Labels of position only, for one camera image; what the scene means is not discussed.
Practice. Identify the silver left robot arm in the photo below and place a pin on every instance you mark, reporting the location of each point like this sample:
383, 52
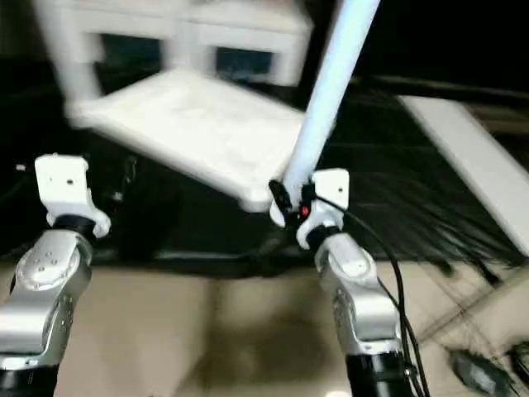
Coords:
45, 289

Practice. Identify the white plastic table top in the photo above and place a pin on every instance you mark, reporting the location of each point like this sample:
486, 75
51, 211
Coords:
207, 132

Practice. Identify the white sideboard with glass doors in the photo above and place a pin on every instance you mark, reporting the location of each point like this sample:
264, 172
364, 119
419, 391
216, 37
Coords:
285, 58

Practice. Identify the black cabinet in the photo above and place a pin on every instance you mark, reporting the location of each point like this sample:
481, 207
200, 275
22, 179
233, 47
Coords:
446, 33

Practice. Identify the black metal table frame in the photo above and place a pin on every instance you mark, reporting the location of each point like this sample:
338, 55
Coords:
471, 289

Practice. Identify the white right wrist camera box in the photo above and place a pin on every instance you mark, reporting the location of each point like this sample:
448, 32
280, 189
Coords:
331, 194

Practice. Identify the black mat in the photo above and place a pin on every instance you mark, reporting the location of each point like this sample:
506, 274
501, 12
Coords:
165, 223

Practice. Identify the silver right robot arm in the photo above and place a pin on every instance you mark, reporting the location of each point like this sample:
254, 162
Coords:
355, 289

